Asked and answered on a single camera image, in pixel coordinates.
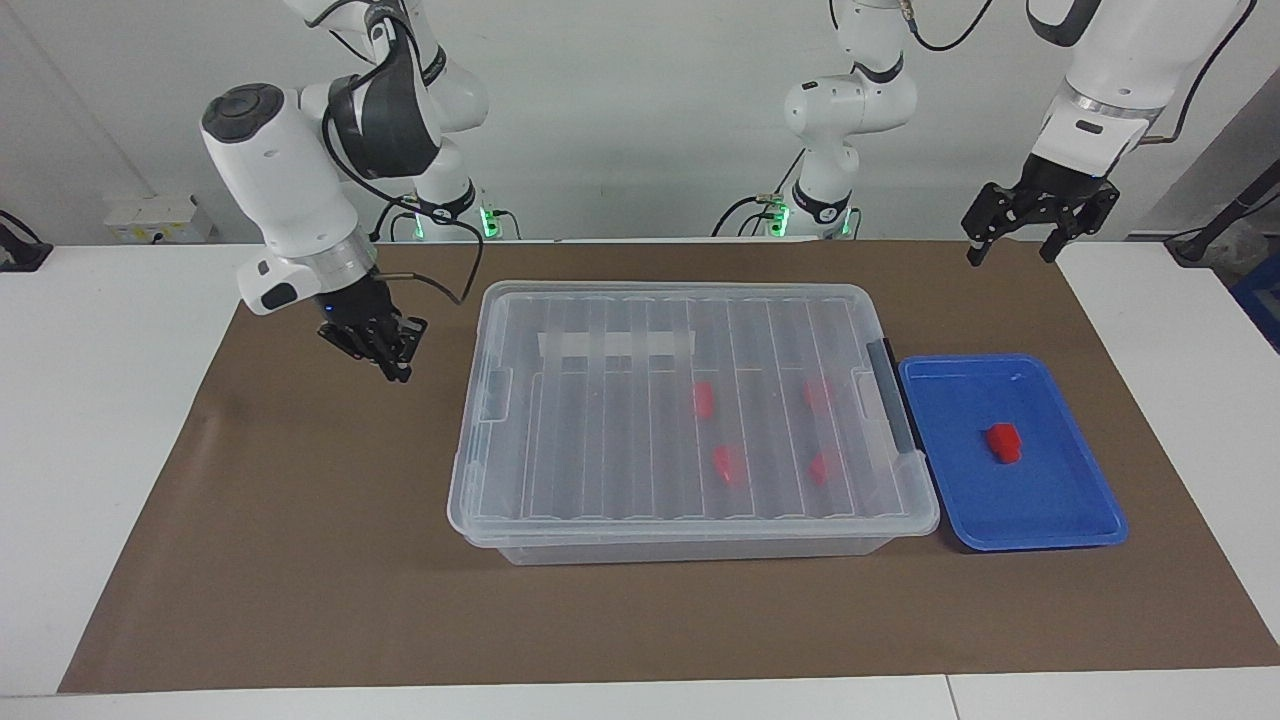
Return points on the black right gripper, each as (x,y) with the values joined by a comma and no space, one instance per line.
(370,320)

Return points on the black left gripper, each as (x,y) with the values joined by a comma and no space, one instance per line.
(1050,200)

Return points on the red block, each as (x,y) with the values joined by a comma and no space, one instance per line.
(704,400)
(727,465)
(1003,445)
(819,394)
(822,469)

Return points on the clear plastic box lid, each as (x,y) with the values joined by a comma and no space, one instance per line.
(600,450)

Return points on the black box latch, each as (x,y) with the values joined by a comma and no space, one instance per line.
(893,400)

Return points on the blue plastic tray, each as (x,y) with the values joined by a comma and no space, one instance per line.
(1040,500)

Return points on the clear plastic storage box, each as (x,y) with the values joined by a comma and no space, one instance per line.
(700,552)

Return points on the brown table mat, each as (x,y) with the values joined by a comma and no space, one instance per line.
(300,500)

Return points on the white tape strip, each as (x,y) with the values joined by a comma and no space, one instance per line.
(570,346)

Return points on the blue crate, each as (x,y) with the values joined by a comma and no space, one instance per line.
(1265,300)

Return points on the white wall power socket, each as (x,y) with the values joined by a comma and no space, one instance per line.
(150,215)

